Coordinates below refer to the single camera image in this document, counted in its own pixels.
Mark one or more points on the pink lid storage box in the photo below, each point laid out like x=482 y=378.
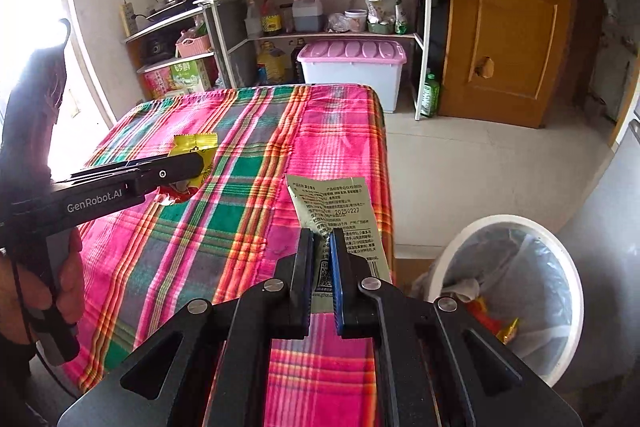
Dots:
x=350 y=52

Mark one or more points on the green bowl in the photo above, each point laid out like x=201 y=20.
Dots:
x=381 y=28

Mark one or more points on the pink plaid tablecloth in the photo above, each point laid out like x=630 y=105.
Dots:
x=325 y=132

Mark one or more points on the green and white carton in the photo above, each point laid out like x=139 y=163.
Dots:
x=190 y=77

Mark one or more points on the white power strip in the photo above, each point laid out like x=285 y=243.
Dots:
x=127 y=21

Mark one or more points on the pale green printed packet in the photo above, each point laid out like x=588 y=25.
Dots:
x=340 y=207

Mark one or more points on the white snack bag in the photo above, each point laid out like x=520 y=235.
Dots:
x=377 y=7

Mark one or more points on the green food packet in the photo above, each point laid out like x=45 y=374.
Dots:
x=401 y=19

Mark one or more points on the clear plastic food bag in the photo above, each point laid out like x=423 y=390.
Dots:
x=337 y=24

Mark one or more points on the white plastic tub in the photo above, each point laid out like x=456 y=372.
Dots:
x=356 y=22

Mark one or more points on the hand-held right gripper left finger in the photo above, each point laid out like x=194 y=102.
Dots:
x=305 y=277

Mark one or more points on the black cooking pot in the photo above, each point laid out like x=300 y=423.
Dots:
x=156 y=47

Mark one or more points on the dark glass bottle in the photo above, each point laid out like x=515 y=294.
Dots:
x=300 y=67

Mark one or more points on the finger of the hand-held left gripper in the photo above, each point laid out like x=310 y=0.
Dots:
x=175 y=167
x=110 y=170

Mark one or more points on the green plastic bottle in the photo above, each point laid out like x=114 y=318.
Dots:
x=430 y=99

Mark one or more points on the clear plastic bottle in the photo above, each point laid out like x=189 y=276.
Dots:
x=252 y=24

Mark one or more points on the person's left hand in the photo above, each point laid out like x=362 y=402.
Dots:
x=72 y=277

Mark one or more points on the red cap sauce bottle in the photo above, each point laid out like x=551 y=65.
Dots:
x=271 y=22

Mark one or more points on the plastic jug of dark liquid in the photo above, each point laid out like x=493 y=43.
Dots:
x=307 y=17

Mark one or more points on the low white shelf unit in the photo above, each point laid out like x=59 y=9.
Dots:
x=160 y=25

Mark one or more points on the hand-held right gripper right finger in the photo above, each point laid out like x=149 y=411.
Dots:
x=336 y=282

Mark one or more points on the black gas stove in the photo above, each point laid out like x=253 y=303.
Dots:
x=175 y=13

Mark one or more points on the wooden door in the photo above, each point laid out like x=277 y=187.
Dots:
x=510 y=32

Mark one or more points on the pink plastic basket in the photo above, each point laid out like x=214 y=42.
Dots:
x=194 y=47

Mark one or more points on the small yellow seasoning packet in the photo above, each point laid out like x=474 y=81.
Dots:
x=195 y=144

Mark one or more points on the yellow cooking oil bottle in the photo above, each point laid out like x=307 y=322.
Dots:
x=272 y=69

